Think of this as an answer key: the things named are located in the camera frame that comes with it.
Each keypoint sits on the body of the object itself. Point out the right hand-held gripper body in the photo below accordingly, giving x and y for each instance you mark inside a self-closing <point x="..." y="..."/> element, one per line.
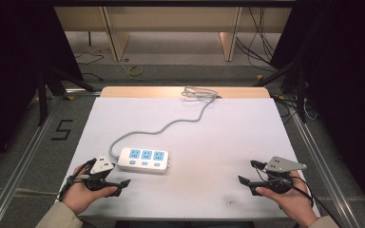
<point x="282" y="177"/>

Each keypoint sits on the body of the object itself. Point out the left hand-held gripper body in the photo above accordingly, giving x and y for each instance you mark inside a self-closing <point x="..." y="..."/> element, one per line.
<point x="99" y="167"/>

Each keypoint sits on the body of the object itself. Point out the person's right hand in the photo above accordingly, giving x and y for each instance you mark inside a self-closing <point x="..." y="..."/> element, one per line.
<point x="293" y="202"/>

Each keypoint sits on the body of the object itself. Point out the person's left hand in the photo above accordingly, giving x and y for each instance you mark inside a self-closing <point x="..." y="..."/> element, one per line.
<point x="80" y="196"/>

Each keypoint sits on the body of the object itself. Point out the white power strip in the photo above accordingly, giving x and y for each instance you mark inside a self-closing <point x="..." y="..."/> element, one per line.
<point x="144" y="160"/>

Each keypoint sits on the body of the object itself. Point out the white table mat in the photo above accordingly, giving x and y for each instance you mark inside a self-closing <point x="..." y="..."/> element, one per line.
<point x="221" y="152"/>

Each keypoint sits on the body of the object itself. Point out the black metal stand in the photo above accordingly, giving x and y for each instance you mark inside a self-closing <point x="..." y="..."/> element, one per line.
<point x="55" y="85"/>
<point x="301" y="91"/>

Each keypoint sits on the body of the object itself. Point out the yellow tape roll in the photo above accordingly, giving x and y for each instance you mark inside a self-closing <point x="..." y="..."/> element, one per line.
<point x="135" y="70"/>

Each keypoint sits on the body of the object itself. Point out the black curtain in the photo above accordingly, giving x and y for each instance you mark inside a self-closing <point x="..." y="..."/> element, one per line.
<point x="345" y="79"/>
<point x="15" y="63"/>

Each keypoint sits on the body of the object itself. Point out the beige wooden furniture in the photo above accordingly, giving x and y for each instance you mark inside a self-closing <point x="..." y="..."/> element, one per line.
<point x="171" y="19"/>

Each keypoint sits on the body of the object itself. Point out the metal floor rail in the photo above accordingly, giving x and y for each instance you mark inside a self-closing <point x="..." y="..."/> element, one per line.
<point x="326" y="171"/>
<point x="22" y="164"/>

